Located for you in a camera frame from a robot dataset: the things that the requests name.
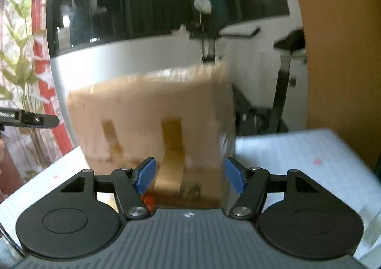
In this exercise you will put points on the brown cardboard box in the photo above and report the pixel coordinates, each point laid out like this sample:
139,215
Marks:
143,120

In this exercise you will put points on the red snack packet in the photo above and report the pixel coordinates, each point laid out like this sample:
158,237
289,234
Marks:
148,201

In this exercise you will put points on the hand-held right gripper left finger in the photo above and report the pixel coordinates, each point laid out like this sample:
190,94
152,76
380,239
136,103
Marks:
145,175

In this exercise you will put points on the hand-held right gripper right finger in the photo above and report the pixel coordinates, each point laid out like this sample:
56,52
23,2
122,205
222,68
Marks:
235,175

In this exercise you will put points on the wooden board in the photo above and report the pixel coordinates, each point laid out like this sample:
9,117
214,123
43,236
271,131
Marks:
342,63

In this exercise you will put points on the leaf print curtain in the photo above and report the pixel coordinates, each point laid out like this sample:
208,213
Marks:
18,78

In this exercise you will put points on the crumpled white cloth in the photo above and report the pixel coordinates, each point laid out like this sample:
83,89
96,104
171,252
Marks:
180,31

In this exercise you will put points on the red metal frame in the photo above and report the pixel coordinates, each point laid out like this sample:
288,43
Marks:
44,57

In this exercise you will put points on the black exercise bike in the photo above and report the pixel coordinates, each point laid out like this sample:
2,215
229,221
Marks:
279,78

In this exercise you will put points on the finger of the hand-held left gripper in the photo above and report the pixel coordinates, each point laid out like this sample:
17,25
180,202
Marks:
35,120

